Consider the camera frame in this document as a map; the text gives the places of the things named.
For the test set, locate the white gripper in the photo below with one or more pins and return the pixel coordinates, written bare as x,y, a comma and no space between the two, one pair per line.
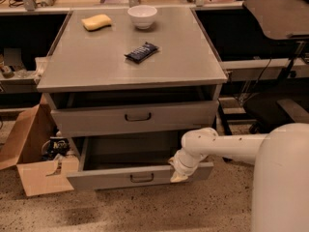
183,167

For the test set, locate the grey drawer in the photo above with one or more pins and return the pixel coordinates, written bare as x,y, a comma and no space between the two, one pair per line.
125,160
121,119

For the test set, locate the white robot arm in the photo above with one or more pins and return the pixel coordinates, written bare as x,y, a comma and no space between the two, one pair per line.
280,194

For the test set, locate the grey top drawer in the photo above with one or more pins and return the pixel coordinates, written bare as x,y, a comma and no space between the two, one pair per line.
121,119

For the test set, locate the grey drawer cabinet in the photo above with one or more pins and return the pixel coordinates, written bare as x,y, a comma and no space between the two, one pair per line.
90,69

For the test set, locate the black office chair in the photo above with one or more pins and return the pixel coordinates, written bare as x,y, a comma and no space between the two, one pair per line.
267,34

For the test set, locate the dark packaging in box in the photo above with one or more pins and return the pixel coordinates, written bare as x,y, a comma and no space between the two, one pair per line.
55,146

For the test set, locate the dark blue snack packet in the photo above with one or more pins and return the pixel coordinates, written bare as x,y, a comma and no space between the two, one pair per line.
141,53

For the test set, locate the cardboard box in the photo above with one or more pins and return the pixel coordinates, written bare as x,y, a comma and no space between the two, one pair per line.
23,149

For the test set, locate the white bowl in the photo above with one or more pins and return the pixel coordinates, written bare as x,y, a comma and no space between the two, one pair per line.
142,16

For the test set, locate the yellow sponge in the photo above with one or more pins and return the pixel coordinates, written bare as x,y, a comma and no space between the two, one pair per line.
96,22

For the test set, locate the green labelled bottle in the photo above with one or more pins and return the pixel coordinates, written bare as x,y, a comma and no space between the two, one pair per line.
6,71

